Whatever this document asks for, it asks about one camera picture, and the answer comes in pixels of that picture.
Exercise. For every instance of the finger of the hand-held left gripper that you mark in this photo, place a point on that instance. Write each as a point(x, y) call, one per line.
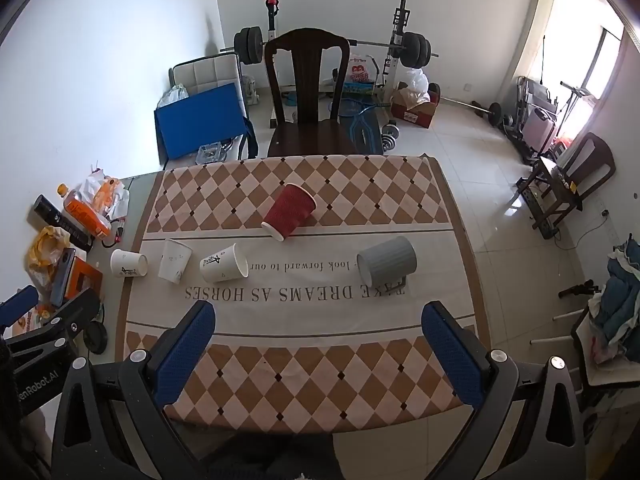
point(20, 302)
point(75, 312)

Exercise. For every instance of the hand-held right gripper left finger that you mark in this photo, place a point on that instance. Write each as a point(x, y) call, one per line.
point(184, 355)

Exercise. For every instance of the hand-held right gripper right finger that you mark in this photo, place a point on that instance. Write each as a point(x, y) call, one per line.
point(451, 355)

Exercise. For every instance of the white paper cup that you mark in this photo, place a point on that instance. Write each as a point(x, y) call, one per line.
point(127, 263)
point(222, 262)
point(175, 260)

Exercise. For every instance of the red ribbed paper cup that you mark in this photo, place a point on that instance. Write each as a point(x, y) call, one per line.
point(287, 212)

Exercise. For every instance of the black round disc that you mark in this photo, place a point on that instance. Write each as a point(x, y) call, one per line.
point(95, 338)

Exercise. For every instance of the grey smartphone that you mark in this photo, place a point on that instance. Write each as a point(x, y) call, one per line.
point(62, 275)

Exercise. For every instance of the orange box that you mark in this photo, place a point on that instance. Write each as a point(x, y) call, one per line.
point(87, 275)

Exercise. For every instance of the yellow plastic bag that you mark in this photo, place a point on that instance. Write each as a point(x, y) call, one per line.
point(45, 252)

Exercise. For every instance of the black remote control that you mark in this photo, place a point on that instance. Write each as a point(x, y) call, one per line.
point(62, 222)

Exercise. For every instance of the orange drink bottle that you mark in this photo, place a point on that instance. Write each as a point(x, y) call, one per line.
point(85, 212)

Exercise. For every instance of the grey ribbed mug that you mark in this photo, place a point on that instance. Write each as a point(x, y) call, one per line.
point(387, 260)

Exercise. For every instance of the white and orange plastic bag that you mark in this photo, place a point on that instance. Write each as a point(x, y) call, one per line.
point(107, 195)

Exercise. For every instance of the brown checkered tablecloth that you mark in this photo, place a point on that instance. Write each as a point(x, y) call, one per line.
point(310, 355)

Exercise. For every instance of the black tripod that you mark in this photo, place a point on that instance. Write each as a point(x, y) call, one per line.
point(580, 290)

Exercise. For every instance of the pile of clothes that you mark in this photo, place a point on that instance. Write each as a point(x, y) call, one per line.
point(620, 295)

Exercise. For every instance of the glass ashtray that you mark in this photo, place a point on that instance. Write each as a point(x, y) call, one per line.
point(210, 153)

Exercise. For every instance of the chrome dumbbells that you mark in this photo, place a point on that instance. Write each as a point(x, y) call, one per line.
point(390, 136)

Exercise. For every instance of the blue board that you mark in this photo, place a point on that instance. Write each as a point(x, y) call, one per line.
point(200, 120)

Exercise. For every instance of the dark plastic chair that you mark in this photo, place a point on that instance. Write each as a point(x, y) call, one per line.
point(592, 165)

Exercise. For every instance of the crumpled white bag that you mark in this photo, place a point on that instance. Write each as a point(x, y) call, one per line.
point(173, 96)

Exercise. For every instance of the black weight bench pad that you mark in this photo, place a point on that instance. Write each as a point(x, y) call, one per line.
point(365, 132)

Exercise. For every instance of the red cardboard box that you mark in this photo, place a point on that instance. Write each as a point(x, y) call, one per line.
point(417, 114)

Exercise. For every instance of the pink suitcase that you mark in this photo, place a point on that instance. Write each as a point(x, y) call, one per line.
point(540, 127)

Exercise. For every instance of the thin barbell with small plates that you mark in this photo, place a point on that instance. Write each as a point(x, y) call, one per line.
point(492, 112)

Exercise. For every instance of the dark wooden chair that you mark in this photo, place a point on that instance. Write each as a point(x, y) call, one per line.
point(305, 135)

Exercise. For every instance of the blue badminton racket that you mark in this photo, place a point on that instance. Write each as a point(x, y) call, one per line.
point(362, 106)

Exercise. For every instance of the white padded chair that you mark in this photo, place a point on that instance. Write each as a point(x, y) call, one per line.
point(212, 72)

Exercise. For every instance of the red and white plastic bag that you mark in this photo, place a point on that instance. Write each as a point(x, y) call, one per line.
point(362, 70)

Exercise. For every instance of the black barbell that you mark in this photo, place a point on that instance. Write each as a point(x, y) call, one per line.
point(415, 49)

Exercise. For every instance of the white barbell rack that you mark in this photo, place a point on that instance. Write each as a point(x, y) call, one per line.
point(397, 35)

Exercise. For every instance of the white frame chair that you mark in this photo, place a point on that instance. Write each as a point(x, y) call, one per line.
point(607, 377)

